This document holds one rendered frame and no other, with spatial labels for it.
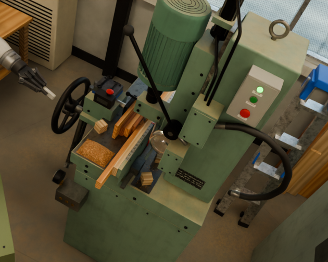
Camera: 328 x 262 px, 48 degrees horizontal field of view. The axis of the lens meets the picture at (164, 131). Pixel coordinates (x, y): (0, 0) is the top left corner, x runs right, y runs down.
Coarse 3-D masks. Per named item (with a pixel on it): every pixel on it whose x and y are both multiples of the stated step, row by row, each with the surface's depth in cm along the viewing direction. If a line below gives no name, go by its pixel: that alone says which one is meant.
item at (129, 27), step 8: (128, 24) 111; (128, 32) 111; (136, 48) 114; (144, 64) 117; (152, 80) 120; (160, 104) 124; (168, 120) 127; (176, 120) 129; (168, 128) 127; (176, 128) 127; (168, 136) 129; (176, 136) 128; (184, 144) 131
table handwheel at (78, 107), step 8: (80, 80) 159; (88, 80) 166; (72, 88) 154; (88, 88) 172; (64, 96) 152; (56, 104) 153; (72, 104) 163; (80, 104) 178; (56, 112) 153; (72, 112) 165; (80, 112) 164; (56, 120) 155; (64, 120) 166; (72, 120) 176; (56, 128) 159; (64, 128) 170
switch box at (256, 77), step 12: (252, 72) 102; (264, 72) 104; (252, 84) 102; (264, 84) 101; (276, 84) 102; (240, 96) 106; (264, 96) 103; (276, 96) 102; (228, 108) 111; (240, 108) 109; (252, 108) 107; (264, 108) 106; (240, 120) 112; (252, 120) 110
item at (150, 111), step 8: (144, 96) 145; (136, 104) 145; (144, 104) 143; (152, 104) 143; (168, 104) 146; (136, 112) 147; (144, 112) 146; (152, 112) 144; (160, 112) 142; (152, 120) 146
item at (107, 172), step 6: (162, 96) 168; (138, 126) 151; (132, 138) 146; (126, 144) 143; (120, 150) 141; (120, 156) 139; (114, 162) 136; (108, 168) 134; (102, 174) 131; (108, 174) 133; (96, 180) 129; (102, 180) 130; (96, 186) 131
